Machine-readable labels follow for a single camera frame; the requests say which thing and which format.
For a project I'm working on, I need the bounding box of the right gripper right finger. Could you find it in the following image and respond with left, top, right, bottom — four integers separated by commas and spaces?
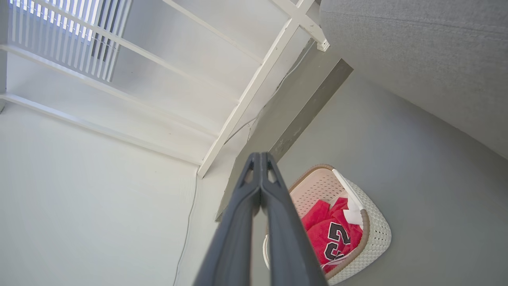
260, 152, 329, 286

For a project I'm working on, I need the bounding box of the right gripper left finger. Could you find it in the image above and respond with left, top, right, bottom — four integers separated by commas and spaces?
194, 152, 263, 286

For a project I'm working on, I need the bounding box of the cream perforated plastic laundry basket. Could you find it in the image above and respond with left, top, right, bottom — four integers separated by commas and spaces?
262, 164, 393, 286

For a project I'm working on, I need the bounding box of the red basketball jersey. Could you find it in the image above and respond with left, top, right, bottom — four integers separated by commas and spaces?
300, 197, 363, 274

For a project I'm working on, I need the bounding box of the white cloth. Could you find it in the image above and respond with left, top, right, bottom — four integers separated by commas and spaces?
343, 197, 364, 226

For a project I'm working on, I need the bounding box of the grey raised concrete platform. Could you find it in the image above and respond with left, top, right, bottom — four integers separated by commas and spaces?
215, 39, 354, 222

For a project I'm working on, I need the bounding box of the white wooden railing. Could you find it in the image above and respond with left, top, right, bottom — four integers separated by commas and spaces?
0, 0, 331, 178

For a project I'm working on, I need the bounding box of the grey fabric sofa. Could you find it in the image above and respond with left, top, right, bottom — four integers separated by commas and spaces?
319, 0, 508, 160

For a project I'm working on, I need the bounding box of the white slatted window blind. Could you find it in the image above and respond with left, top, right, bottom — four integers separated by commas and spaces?
9, 0, 132, 83

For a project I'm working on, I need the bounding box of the thin white cable on wall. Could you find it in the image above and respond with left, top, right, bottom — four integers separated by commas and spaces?
173, 170, 199, 286

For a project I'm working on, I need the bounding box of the grey cable on platform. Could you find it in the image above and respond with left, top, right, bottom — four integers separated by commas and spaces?
223, 40, 315, 144

